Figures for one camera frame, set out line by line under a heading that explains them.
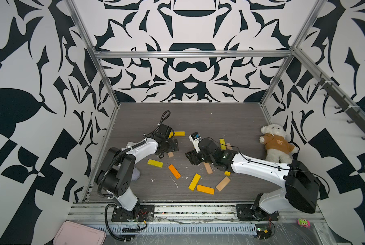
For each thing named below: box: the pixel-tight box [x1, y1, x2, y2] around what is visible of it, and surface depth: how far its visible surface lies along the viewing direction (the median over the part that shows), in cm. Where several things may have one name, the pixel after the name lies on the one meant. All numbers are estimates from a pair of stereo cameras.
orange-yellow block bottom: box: [196, 184, 215, 195], surface depth 83 cm
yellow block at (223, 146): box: [219, 138, 227, 151], surface depth 101 cm
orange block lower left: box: [168, 163, 181, 180], surface depth 88 cm
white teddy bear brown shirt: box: [258, 123, 300, 164], surface depth 93 cm
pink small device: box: [297, 218, 311, 228], surface depth 71 cm
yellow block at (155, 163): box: [147, 158, 164, 168], surface depth 91 cm
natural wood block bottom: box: [215, 176, 231, 192], surface depth 84 cm
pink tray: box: [53, 221, 107, 245], surface depth 69 cm
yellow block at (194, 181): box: [188, 173, 201, 192], surface depth 85 cm
